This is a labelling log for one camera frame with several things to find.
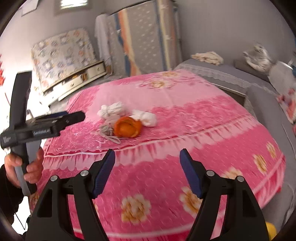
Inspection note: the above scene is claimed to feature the person's left hand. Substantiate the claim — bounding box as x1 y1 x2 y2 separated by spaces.
4 146 45 188

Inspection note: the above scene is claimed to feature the grey crumpled tissue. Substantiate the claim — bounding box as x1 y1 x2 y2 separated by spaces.
91 120 121 145

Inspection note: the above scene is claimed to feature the floral pink small cloth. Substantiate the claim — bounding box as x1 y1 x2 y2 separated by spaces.
276 88 296 134

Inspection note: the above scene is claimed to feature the white drawer cabinet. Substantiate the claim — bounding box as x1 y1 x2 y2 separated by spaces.
43 61 107 105

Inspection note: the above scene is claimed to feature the white hanging garment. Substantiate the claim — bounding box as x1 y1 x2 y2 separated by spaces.
94 14 112 74

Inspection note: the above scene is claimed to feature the pink floral quilt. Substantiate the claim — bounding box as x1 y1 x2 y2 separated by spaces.
37 70 285 240

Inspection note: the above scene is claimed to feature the white tissue ball right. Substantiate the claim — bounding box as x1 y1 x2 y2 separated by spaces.
130 110 157 127

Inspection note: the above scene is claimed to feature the grey cushion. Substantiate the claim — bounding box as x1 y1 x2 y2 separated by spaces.
233 59 270 82

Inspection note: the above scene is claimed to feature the white tissue ball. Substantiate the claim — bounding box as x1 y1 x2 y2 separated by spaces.
130 110 157 127
97 101 125 120

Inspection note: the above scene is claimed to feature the red wall decoration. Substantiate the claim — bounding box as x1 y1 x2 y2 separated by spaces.
0 60 5 86

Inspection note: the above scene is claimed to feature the striped grey mattress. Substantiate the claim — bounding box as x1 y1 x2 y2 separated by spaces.
107 1 182 77

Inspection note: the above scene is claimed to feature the cream crumpled cloth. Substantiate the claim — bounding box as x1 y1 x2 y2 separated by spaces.
191 51 224 66

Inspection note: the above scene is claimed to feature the white tissue ball left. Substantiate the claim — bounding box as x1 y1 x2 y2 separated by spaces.
97 101 125 120

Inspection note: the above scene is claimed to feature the white tiger plush toy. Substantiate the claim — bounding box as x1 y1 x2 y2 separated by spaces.
243 43 273 73

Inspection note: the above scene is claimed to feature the cartoon patterned mattress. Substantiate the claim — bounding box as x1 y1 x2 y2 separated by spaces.
31 28 97 91

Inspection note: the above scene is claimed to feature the orange peel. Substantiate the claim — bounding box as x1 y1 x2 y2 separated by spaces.
113 116 142 138

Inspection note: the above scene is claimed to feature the grey sofa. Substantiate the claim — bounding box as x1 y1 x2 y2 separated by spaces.
177 59 295 230

